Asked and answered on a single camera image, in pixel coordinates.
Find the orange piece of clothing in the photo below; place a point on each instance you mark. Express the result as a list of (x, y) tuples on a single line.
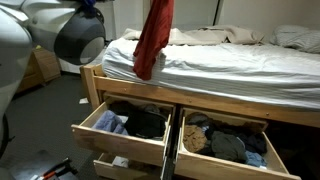
[(153, 40)]

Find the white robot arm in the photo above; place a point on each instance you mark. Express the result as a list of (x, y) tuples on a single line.
[(13, 50)]

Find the black folded clothing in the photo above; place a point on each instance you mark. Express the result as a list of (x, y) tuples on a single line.
[(145, 125)]

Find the grey striped clothing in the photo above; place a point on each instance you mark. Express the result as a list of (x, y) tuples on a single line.
[(198, 119)]

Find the tan brown clothing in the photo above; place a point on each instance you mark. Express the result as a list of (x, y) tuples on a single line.
[(195, 138)]

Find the wooden drawer with blue shirt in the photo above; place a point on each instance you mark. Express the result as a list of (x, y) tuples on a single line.
[(116, 143)]

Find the white item in low drawer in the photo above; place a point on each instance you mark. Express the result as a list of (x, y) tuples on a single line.
[(120, 161)]

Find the wooden drawer with dark clothes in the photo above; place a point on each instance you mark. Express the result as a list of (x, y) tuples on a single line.
[(206, 166)]

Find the dark green clothing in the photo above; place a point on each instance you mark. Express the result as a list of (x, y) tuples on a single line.
[(228, 148)]

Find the low wooden drawer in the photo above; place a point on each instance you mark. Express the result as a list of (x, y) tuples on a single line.
[(110, 168)]

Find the dark navy clothing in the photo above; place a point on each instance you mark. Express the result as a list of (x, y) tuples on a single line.
[(255, 143)]

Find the blue denim clothing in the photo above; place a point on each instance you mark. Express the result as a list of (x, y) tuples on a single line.
[(256, 159)]

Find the light blue shirt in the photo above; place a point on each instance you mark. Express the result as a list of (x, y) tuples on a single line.
[(108, 122)]

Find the beige blanket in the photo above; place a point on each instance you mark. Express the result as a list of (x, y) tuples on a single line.
[(206, 35)]

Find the white paper scrap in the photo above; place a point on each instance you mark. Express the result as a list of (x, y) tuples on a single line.
[(83, 100)]

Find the white sheeted mattress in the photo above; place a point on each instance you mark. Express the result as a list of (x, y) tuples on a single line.
[(250, 73)]

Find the grey striped pillow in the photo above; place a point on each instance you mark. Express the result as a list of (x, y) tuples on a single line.
[(296, 38)]

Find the wooden bed frame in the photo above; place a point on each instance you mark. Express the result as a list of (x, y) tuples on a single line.
[(266, 113)]

